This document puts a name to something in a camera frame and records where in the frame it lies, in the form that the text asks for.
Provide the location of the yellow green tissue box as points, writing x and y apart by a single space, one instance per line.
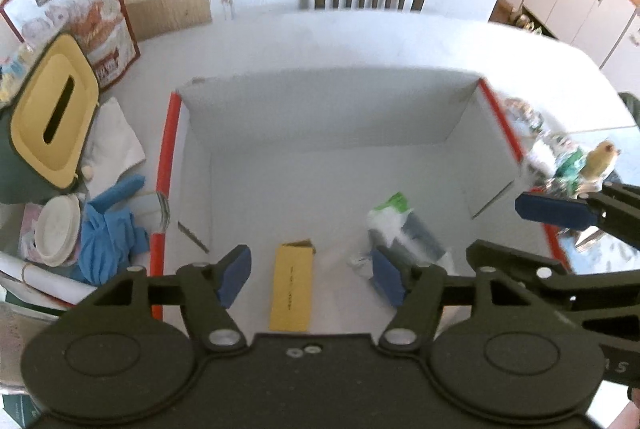
45 128

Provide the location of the rolled white paper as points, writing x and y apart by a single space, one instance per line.
57 286

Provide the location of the white napkin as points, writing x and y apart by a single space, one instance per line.
112 148

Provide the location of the blue rubber glove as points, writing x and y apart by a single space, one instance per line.
109 237

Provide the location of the cartoon face shell charm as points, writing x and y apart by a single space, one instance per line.
524 114

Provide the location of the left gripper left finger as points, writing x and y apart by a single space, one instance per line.
208 291

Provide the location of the green fabric doll pouch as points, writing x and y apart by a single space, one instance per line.
568 166

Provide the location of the white crumpled tissue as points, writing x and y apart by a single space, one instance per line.
540 159

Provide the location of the red white cardboard box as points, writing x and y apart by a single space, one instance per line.
267 159

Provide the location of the white paper cup lid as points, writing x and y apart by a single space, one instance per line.
57 230

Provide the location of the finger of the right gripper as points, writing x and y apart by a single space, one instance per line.
521 266
557 211

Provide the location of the red white snack bag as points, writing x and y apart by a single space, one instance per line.
101 27

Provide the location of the green jacket on chair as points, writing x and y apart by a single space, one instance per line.
632 103

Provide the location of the silver foil snack pouch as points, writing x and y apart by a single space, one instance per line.
582 238

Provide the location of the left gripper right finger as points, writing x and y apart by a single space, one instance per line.
416 294

